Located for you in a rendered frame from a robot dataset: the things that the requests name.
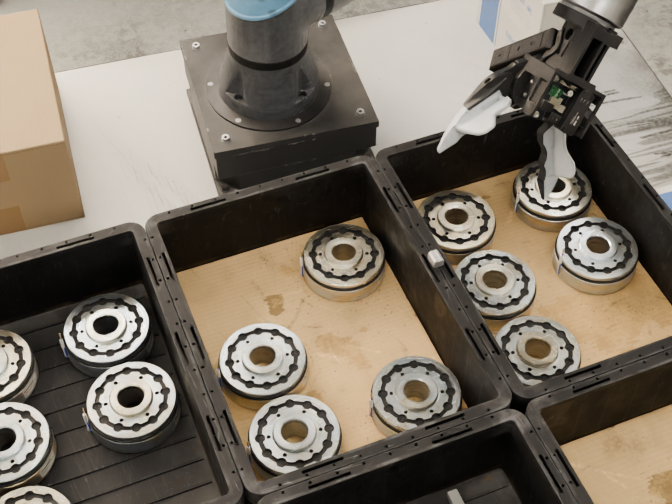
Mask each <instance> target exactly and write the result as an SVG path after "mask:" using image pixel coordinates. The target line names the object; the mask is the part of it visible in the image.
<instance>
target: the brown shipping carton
mask: <svg viewBox="0 0 672 504"><path fill-rule="evenodd" d="M84 217H85V214H84V209H83V204H82V200H81V195H80V190H79V185H78V180H77V175H76V171H75V166H74V161H73V156H72V151H71V147H70V142H69V137H68V132H67V127H66V122H65V118H64V113H63V108H62V103H61V98H60V94H59V89H58V84H57V81H56V77H55V73H54V69H53V65H52V61H51V58H50V54H49V50H48V46H47V42H46V38H45V34H44V31H43V27H42V23H41V19H40V15H39V11H38V9H35V10H29V11H23V12H18V13H12V14H7V15H1V16H0V236H1V235H5V234H10V233H15V232H19V231H24V230H28V229H33V228H38V227H42V226H47V225H51V224H56V223H61V222H65V221H70V220H74V219H79V218H84Z"/></svg>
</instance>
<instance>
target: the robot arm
mask: <svg viewBox="0 0 672 504"><path fill-rule="evenodd" d="M353 1H355V0H224V3H225V15H226V30H227V43H228V47H227V50H226V53H225V55H224V58H223V61H222V64H221V67H220V69H219V74H218V86H219V94H220V96H221V98H222V100H223V101H224V103H225V104H226V105H227V106H228V107H229V108H230V109H232V110H233V111H234V112H236V113H238V114H240V115H242V116H245V117H247V118H251V119H255V120H263V121H273V120H281V119H286V118H289V117H292V116H295V115H297V114H299V113H301V112H302V111H304V110H305V109H307V108H308V107H309V106H310V105H311V104H312V103H313V102H314V100H315V99H316V97H317V94H318V91H319V73H318V69H317V66H316V64H315V61H314V59H313V57H312V54H311V52H310V49H309V47H308V27H309V26H310V25H312V24H313V23H315V22H317V21H319V20H320V19H322V18H324V17H326V16H328V15H330V14H331V13H333V12H335V11H337V10H339V9H340V8H342V7H344V6H346V5H348V4H349V3H351V2H353ZM637 2H638V0H562V3H560V2H558V3H557V5H556V7H555V9H554V11H553V12H552V13H553V14H554V15H556V16H558V17H560V18H561V19H563V20H565V23H564V25H563V26H562V28H561V30H557V29H555V28H550V29H547V30H545V31H542V32H539V33H537V34H534V35H532V36H529V37H527V38H524V39H522V40H519V41H516V42H514V43H511V44H509V45H506V46H504V47H501V48H498V49H496V50H494V52H493V55H492V59H491V63H490V66H489V70H490V71H492V72H493V73H492V74H490V75H489V76H487V77H486V78H485V79H484V80H483V81H482V82H481V83H480V84H479V85H478V86H477V87H476V89H475V90H474V91H473V92H472V93H471V95H470V96H469V97H468V98H467V99H466V101H465V102H464V103H463V106H462V108H461V109H460V110H459V111H458V112H457V114H456V115H455V117H454V118H453V120H452V121H451V123H450V124H449V126H448V127H447V129H446V131H445V133H444V134H443V136H442V138H441V140H440V143H439V145H438V147H437V151H438V153H439V154H441V153H443V152H445V151H446V150H448V149H449V148H451V147H452V146H454V145H455V144H456V143H457V142H458V141H459V140H460V139H461V138H462V137H463V136H464V135H466V134H470V135H476V136H480V135H484V134H486V133H488V132H489V131H491V130H492V129H493V128H494V127H495V125H496V118H497V117H498V116H500V115H501V113H502V112H503V111H505V110H506V109H508V108H509V107H512V108H513V109H515V110H516V109H519V108H522V109H521V111H522V112H524V113H525V114H527V115H528V116H530V117H532V118H534V119H536V120H541V121H544V122H545V123H544V124H543V125H542V126H541V127H540V128H538V130H537V141H538V143H539V145H540V147H541V154H540V157H539V159H538V163H539V167H540V171H539V175H538V178H537V183H538V187H539V191H540V195H541V199H543V200H545V199H547V198H548V196H549V195H550V193H551V191H552V190H553V188H554V186H555V184H556V182H557V180H558V177H564V178H573V177H574V175H575V163H574V161H573V159H572V157H571V156H570V154H569V153H568V150H567V147H566V139H567V137H568V136H573V135H575V136H577V137H579V138H580V139H582V138H583V136H584V134H585V133H586V131H587V129H588V127H589V126H590V124H591V122H592V120H593V119H594V117H595V115H596V113H597V112H598V110H599V108H600V106H601V105H602V103H603V101H604V99H605V98H606V95H604V94H602V93H601V92H599V91H597V90H596V86H595V85H593V84H591V83H590V81H591V79H592V77H593V75H594V74H595V72H596V70H597V68H598V67H599V65H600V63H601V61H602V60H603V58H604V56H605V54H606V52H607V51H608V49H609V47H611V48H613V49H616V50H617V49H618V47H619V46H620V44H621V42H622V40H623V39H624V38H622V37H620V36H619V35H617V34H618V33H617V32H616V31H614V30H615V28H616V29H622V28H623V26H624V24H625V23H626V21H627V19H628V17H629V16H630V14H631V12H632V11H633V10H634V7H635V5H636V3H637ZM506 96H508V97H509V98H510V99H511V100H510V99H509V98H507V97H506ZM591 103H592V104H594V105H595V108H594V110H593V112H592V113H591V115H590V117H589V119H588V121H587V122H586V124H585V126H584V128H583V127H581V126H580V125H579V124H580V123H581V121H582V119H583V117H584V115H585V114H586V112H587V110H588V108H589V107H590V105H591Z"/></svg>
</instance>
